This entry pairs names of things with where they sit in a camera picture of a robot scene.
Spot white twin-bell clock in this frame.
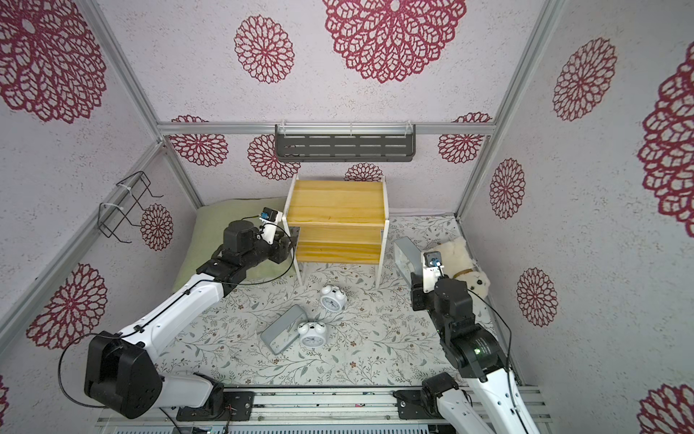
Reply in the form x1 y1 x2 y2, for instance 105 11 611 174
297 322 328 348
320 285 347 313

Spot white twin-bell clock upper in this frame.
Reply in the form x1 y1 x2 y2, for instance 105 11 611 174
320 285 347 313

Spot wooden white-framed two-tier shelf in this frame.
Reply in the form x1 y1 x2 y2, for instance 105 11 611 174
282 175 390 288

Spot grey square alarm clock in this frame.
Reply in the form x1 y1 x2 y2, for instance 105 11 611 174
393 237 423 287

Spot white teddy bear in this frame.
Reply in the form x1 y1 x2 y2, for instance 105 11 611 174
432 237 491 298

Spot metal base rail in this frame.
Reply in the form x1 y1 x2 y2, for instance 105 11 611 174
93 386 553 432

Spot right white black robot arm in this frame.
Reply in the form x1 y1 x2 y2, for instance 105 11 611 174
410 272 540 433

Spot black wire wall rack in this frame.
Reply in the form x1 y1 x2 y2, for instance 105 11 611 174
96 170 163 244

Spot dark grey wall shelf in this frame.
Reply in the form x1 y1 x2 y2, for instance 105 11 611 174
275 124 416 163

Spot white twin-bell clock lower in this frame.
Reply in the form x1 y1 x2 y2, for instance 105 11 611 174
297 322 328 348

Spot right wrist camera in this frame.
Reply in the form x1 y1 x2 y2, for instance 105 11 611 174
422 251 445 293

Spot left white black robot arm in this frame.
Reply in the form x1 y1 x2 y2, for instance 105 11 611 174
84 220 295 419

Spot grey square clock face-down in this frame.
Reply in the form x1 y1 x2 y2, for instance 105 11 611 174
260 305 308 354

